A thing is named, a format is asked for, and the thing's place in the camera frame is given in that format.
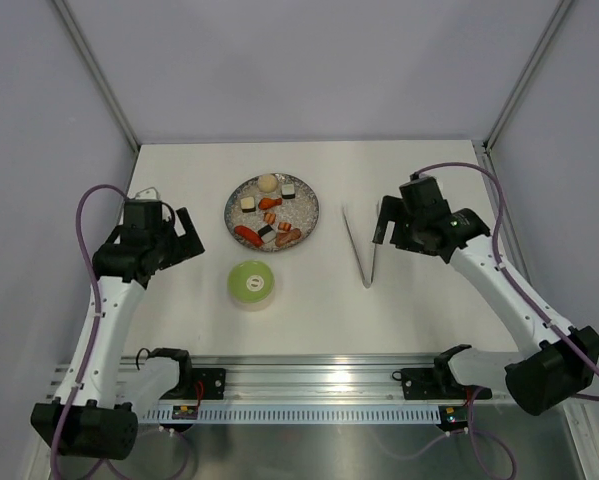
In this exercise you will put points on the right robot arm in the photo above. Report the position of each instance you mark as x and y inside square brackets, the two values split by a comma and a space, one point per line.
[555, 360]

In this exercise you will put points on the green round lid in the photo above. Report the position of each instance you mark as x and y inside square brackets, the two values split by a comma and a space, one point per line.
[251, 282]

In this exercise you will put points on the silver patterned plate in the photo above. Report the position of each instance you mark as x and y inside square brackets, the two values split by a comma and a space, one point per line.
[302, 212]

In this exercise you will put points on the sushi roll toy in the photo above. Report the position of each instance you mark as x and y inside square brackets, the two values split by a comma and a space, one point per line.
[288, 191]

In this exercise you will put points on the stainless steel tongs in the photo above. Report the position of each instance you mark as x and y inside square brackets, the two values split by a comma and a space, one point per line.
[360, 220]

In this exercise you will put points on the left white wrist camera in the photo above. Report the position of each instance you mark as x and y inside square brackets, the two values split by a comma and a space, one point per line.
[149, 194]

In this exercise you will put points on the aluminium front rail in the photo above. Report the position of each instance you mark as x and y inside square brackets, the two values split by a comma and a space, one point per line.
[319, 375]

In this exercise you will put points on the left aluminium frame post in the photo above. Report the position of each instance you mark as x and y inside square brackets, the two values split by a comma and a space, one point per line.
[76, 35]

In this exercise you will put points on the bacon slice toy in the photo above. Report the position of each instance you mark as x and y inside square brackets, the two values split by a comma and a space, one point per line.
[286, 237]

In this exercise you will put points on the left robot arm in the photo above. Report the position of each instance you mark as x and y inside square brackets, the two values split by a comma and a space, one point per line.
[90, 416]

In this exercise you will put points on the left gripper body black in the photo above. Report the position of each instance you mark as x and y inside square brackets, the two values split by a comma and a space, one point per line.
[160, 241]

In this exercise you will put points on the right aluminium frame post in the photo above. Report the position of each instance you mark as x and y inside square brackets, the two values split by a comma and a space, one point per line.
[538, 55]

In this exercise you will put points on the aluminium frame post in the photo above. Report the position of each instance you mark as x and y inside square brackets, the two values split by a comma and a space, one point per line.
[76, 35]
[538, 55]

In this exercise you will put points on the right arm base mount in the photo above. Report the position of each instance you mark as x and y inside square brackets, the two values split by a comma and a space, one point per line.
[431, 383]

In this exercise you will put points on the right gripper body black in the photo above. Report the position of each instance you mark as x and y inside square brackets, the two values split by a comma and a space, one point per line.
[418, 245]

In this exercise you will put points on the beige round bun toy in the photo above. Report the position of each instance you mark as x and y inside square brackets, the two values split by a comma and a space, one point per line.
[267, 183]

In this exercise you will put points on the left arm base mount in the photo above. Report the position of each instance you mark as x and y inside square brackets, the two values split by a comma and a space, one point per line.
[204, 384]

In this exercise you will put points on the stainless steel bowl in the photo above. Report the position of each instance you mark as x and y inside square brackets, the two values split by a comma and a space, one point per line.
[254, 306]

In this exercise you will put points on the white slotted cable duct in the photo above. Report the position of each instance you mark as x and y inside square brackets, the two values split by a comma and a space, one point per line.
[293, 414]

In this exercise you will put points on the white rice cube toy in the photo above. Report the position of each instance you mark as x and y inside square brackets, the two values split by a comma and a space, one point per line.
[267, 234]

